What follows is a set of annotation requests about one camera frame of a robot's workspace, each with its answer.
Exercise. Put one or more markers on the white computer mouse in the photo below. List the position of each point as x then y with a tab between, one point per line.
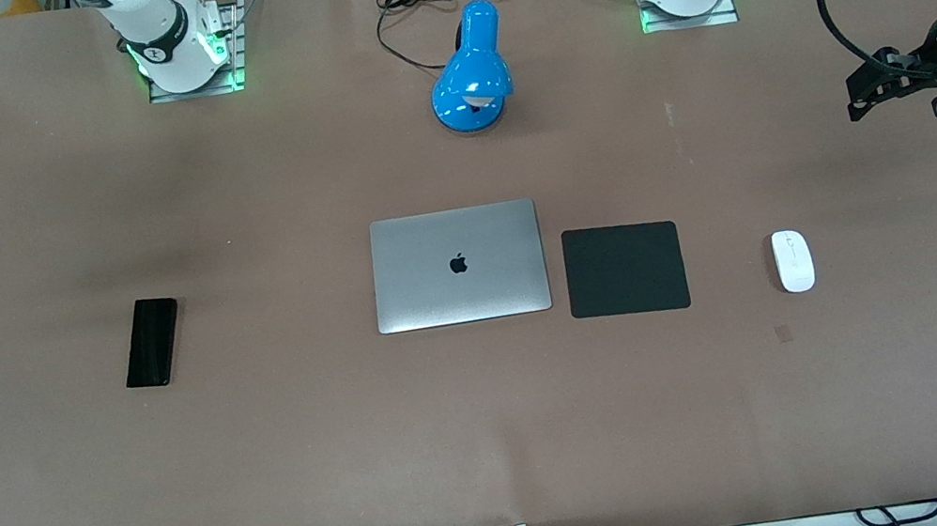
793	261

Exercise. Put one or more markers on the black smartphone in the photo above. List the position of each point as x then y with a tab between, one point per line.
152	343

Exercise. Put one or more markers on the black mouse pad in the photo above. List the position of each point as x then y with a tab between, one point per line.
624	270

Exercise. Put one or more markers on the small brown tape patch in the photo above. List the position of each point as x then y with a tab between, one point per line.
784	333

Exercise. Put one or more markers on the brown table mat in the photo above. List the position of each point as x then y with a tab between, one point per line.
183	492

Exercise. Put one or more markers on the blue desk lamp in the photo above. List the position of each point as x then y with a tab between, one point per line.
471	77

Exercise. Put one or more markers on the silver closed laptop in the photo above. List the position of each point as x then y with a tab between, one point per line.
460	288

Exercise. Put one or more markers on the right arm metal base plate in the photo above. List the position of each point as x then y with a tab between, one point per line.
196	87

